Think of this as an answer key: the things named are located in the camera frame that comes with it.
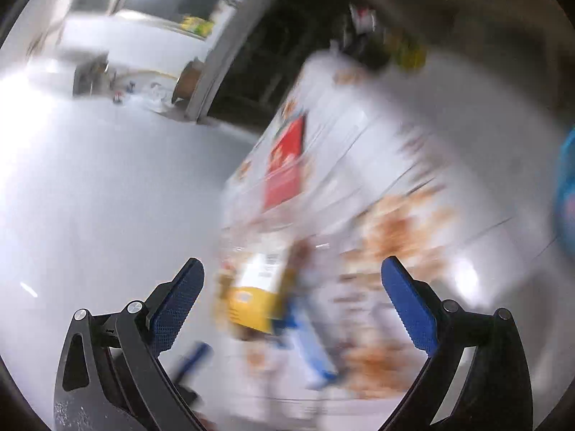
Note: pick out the red snack packet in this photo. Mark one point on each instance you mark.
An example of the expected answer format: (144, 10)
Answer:
(283, 176)

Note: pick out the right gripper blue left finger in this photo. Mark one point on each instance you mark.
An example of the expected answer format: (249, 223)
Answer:
(110, 376)

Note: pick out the floral tablecloth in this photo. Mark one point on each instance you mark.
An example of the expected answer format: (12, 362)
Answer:
(414, 166)

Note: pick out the blue plastic basket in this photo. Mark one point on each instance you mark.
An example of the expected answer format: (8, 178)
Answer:
(563, 204)

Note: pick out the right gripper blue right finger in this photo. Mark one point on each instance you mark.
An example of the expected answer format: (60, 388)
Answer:
(497, 391)

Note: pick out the yellow white snack wrapper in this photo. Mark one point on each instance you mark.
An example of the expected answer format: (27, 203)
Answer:
(256, 297)

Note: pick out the blue white toothpaste box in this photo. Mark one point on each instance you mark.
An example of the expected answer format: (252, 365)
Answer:
(303, 328)

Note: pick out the dark kitchen counter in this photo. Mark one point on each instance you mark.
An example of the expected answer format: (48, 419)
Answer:
(256, 60)

